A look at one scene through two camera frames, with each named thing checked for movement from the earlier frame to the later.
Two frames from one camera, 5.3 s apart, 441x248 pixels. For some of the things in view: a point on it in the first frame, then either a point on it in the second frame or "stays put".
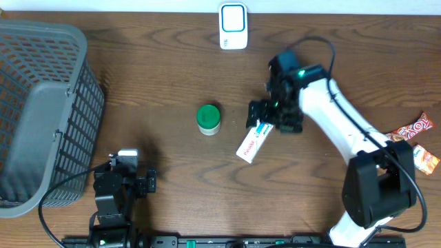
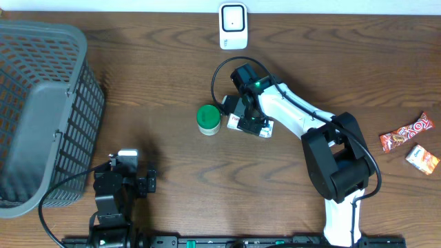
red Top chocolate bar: x=411 y=130 stays put
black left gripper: x=145 y=184 stays put
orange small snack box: x=424 y=160 stays put
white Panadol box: x=253 y=142 → x=233 y=120
